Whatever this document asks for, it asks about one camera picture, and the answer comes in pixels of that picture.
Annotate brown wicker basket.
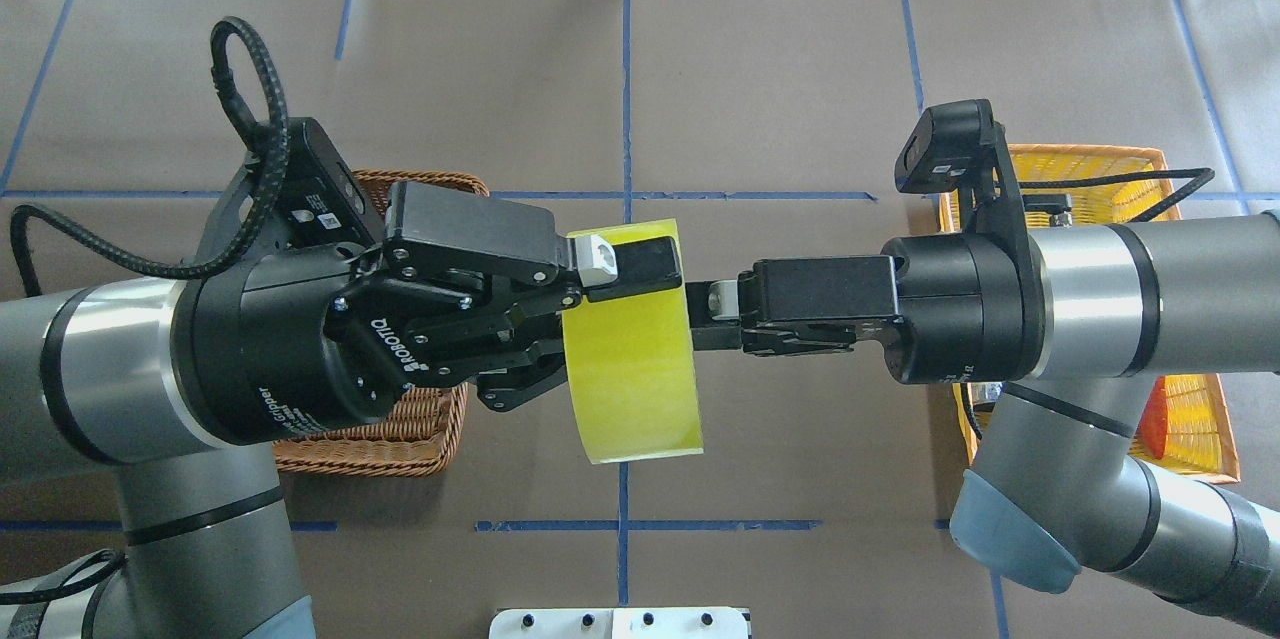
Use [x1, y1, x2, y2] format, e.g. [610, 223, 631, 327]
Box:
[273, 169, 492, 478]

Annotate yellow plastic basket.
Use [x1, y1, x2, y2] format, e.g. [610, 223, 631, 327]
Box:
[938, 145, 1242, 487]

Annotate black camera cable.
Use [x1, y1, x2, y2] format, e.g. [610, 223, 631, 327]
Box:
[1020, 166, 1217, 222]

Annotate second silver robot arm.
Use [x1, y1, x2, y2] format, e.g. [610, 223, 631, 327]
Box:
[3, 179, 684, 638]

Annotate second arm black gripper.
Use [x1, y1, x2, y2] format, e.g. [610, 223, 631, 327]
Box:
[175, 243, 433, 446]

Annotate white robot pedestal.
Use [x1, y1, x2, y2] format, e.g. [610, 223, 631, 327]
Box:
[488, 606, 753, 638]

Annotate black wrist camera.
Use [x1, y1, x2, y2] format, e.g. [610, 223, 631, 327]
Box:
[893, 99, 1029, 256]

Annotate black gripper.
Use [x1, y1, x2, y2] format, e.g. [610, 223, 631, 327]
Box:
[690, 233, 1042, 384]

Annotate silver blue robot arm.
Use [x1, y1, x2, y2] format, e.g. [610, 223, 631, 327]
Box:
[686, 211, 1279, 636]

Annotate yellow packing tape roll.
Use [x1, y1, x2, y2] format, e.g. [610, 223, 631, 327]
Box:
[561, 219, 704, 464]

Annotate toy carrot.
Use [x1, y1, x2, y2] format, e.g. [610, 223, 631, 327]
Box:
[1135, 376, 1170, 460]

